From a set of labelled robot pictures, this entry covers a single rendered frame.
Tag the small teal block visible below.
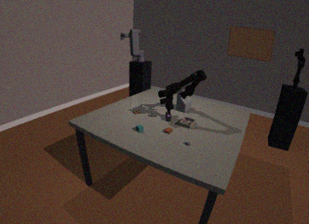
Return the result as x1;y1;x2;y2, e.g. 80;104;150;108
136;125;143;133

